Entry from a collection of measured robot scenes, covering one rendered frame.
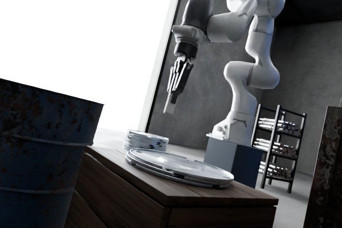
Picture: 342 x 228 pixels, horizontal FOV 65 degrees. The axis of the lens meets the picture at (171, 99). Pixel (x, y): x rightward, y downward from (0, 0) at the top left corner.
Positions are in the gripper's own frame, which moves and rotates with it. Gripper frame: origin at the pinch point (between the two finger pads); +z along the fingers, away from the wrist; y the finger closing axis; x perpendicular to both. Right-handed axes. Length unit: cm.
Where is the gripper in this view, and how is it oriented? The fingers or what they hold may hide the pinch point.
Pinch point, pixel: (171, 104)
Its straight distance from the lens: 87.2
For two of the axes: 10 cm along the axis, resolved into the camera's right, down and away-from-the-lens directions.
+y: -3.9, 0.3, 9.2
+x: -8.8, -3.1, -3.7
